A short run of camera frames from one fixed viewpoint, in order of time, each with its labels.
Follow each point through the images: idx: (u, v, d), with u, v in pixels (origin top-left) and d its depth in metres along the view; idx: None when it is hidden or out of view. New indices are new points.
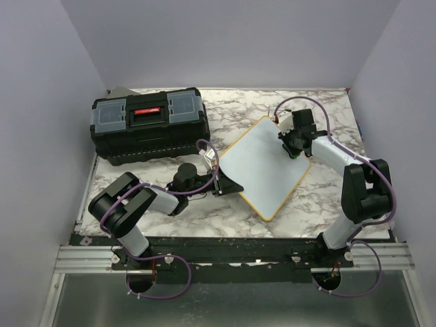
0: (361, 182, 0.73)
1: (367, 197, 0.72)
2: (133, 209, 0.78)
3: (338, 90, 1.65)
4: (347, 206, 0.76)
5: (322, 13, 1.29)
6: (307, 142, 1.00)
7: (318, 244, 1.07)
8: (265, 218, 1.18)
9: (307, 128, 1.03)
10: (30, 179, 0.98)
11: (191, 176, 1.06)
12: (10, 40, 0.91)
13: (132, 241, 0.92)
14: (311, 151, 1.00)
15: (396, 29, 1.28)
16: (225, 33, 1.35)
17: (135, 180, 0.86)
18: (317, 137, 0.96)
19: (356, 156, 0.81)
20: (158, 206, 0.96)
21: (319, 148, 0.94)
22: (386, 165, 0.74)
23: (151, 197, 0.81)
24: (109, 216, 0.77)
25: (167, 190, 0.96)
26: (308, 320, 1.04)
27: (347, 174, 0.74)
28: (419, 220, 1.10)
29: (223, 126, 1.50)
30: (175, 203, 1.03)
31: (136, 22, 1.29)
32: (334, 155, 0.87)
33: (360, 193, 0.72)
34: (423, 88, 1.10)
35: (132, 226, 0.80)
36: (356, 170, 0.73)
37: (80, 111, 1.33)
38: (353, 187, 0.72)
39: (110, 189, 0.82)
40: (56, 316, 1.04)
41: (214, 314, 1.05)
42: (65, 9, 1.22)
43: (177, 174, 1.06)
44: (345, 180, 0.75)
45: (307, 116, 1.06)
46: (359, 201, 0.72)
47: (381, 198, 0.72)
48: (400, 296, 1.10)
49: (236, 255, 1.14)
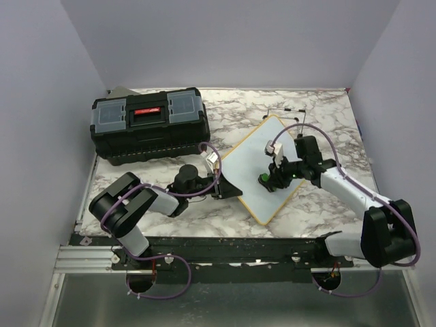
0: (382, 228, 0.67)
1: (390, 244, 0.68)
2: (133, 210, 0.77)
3: (338, 90, 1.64)
4: (367, 248, 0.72)
5: (322, 13, 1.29)
6: (315, 172, 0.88)
7: (318, 245, 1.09)
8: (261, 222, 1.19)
9: (314, 158, 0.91)
10: (30, 179, 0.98)
11: (191, 177, 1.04)
12: (11, 40, 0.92)
13: (132, 241, 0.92)
14: (319, 184, 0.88)
15: (396, 29, 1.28)
16: (225, 32, 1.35)
17: (136, 180, 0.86)
18: (326, 169, 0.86)
19: (375, 196, 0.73)
20: (158, 206, 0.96)
21: (331, 184, 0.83)
22: (409, 208, 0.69)
23: (151, 197, 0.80)
24: (110, 216, 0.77)
25: (167, 191, 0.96)
26: (308, 320, 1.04)
27: (367, 219, 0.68)
28: (417, 219, 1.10)
29: (223, 126, 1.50)
30: (175, 205, 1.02)
31: (136, 22, 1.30)
32: (347, 193, 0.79)
33: (383, 241, 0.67)
34: (422, 88, 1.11)
35: (133, 226, 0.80)
36: (377, 216, 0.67)
37: (80, 111, 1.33)
38: (375, 234, 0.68)
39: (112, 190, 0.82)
40: (56, 315, 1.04)
41: (214, 314, 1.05)
42: (65, 9, 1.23)
43: (178, 175, 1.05)
44: (364, 225, 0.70)
45: (312, 145, 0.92)
46: (383, 251, 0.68)
47: (405, 244, 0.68)
48: (400, 296, 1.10)
49: (236, 255, 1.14)
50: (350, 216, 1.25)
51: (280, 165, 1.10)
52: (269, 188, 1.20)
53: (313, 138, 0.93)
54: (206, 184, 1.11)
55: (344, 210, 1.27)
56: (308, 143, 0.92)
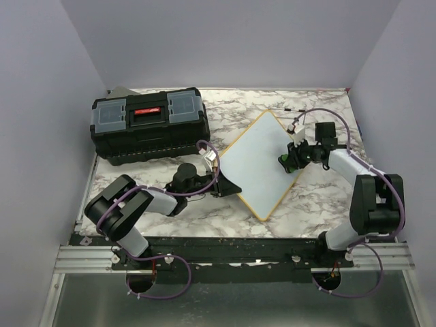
0: (370, 193, 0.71)
1: (375, 210, 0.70)
2: (129, 211, 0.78)
3: (338, 90, 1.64)
4: (354, 213, 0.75)
5: (321, 13, 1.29)
6: (325, 153, 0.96)
7: (318, 242, 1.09)
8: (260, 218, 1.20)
9: (328, 141, 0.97)
10: (29, 179, 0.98)
11: (191, 176, 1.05)
12: (11, 40, 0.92)
13: (131, 242, 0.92)
14: (328, 164, 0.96)
15: (396, 29, 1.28)
16: (225, 33, 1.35)
17: (131, 183, 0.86)
18: (336, 148, 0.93)
19: (371, 168, 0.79)
20: (157, 206, 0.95)
21: (336, 160, 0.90)
22: (400, 182, 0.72)
23: (148, 200, 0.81)
24: (105, 221, 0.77)
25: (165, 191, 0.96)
26: (308, 320, 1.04)
27: (357, 183, 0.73)
28: (417, 219, 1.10)
29: (223, 126, 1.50)
30: (173, 204, 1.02)
31: (136, 22, 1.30)
32: (349, 167, 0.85)
33: (369, 204, 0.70)
34: (422, 88, 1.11)
35: (128, 229, 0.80)
36: (368, 180, 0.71)
37: (80, 111, 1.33)
38: (363, 197, 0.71)
39: (106, 193, 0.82)
40: (56, 315, 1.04)
41: (214, 314, 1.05)
42: (66, 9, 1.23)
43: (177, 174, 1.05)
44: (355, 189, 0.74)
45: (329, 129, 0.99)
46: (368, 214, 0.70)
47: (390, 214, 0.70)
48: (400, 296, 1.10)
49: (236, 255, 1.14)
50: None
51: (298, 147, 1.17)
52: (286, 169, 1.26)
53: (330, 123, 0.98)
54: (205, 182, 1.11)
55: (344, 210, 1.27)
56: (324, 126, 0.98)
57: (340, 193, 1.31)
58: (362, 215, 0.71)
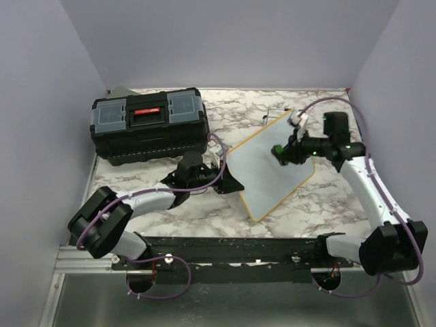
0: (391, 247, 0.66)
1: (392, 258, 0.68)
2: (108, 230, 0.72)
3: (338, 90, 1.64)
4: (367, 255, 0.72)
5: (321, 13, 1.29)
6: (339, 154, 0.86)
7: (318, 243, 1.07)
8: (254, 219, 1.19)
9: (341, 138, 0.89)
10: (29, 178, 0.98)
11: (196, 165, 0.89)
12: (12, 39, 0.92)
13: (124, 249, 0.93)
14: (338, 168, 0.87)
15: (396, 29, 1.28)
16: (225, 32, 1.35)
17: (112, 195, 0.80)
18: (353, 156, 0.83)
19: (394, 212, 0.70)
20: (151, 204, 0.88)
21: (352, 174, 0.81)
22: (426, 232, 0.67)
23: (128, 213, 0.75)
24: (86, 239, 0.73)
25: (159, 189, 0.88)
26: (308, 321, 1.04)
27: (378, 235, 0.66)
28: (417, 219, 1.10)
29: (223, 126, 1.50)
30: (172, 197, 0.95)
31: (136, 22, 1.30)
32: (367, 195, 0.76)
33: (388, 255, 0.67)
34: (422, 88, 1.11)
35: (114, 244, 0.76)
36: (391, 234, 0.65)
37: (80, 111, 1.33)
38: (383, 252, 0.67)
39: (88, 208, 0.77)
40: (56, 316, 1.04)
41: (214, 314, 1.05)
42: (66, 9, 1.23)
43: (182, 162, 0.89)
44: (373, 236, 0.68)
45: (343, 122, 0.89)
46: (385, 263, 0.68)
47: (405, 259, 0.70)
48: (400, 297, 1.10)
49: (236, 255, 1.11)
50: (350, 216, 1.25)
51: (300, 140, 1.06)
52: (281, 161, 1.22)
53: (345, 115, 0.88)
54: (209, 176, 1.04)
55: (344, 210, 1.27)
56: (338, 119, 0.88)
57: (340, 193, 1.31)
58: (378, 263, 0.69)
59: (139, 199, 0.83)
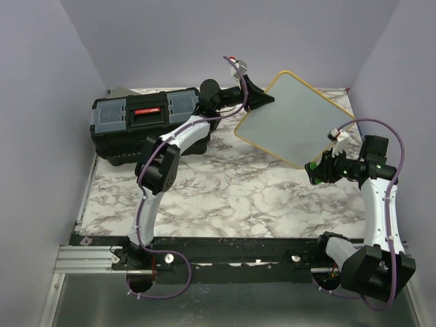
0: (370, 268, 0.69)
1: (368, 279, 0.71)
2: (165, 169, 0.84)
3: (338, 90, 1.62)
4: (347, 266, 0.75)
5: (321, 11, 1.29)
6: (367, 169, 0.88)
7: (320, 238, 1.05)
8: (236, 131, 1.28)
9: (375, 158, 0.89)
10: (30, 178, 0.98)
11: (214, 92, 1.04)
12: (13, 38, 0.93)
13: (148, 223, 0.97)
14: (362, 183, 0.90)
15: (396, 28, 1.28)
16: (225, 31, 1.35)
17: (159, 141, 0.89)
18: (377, 178, 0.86)
19: (389, 240, 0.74)
20: (191, 139, 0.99)
21: (369, 194, 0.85)
22: (411, 270, 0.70)
23: (178, 152, 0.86)
24: (150, 179, 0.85)
25: (193, 124, 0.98)
26: (308, 321, 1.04)
27: (362, 252, 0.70)
28: (419, 219, 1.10)
29: (223, 126, 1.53)
30: (208, 126, 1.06)
31: (136, 22, 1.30)
32: (372, 214, 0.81)
33: (366, 274, 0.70)
34: (422, 86, 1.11)
35: (169, 180, 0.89)
36: (375, 255, 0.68)
37: (80, 111, 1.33)
38: (361, 268, 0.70)
39: (143, 154, 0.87)
40: (56, 316, 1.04)
41: (214, 314, 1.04)
42: (66, 9, 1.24)
43: (201, 94, 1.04)
44: (359, 253, 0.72)
45: (381, 146, 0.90)
46: (360, 281, 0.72)
47: (381, 287, 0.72)
48: (400, 296, 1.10)
49: (236, 255, 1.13)
50: (350, 216, 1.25)
51: (334, 157, 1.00)
52: (311, 179, 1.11)
53: (385, 142, 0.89)
54: (234, 94, 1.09)
55: (344, 210, 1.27)
56: (378, 142, 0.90)
57: (340, 193, 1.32)
58: (355, 278, 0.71)
59: (181, 137, 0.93)
